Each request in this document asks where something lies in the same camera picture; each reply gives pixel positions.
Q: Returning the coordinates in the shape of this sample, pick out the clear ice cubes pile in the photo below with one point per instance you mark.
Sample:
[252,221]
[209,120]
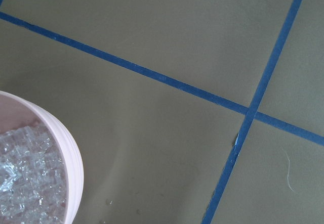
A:
[33,179]

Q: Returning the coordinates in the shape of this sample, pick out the pink bowl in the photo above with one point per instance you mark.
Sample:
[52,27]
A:
[17,112]

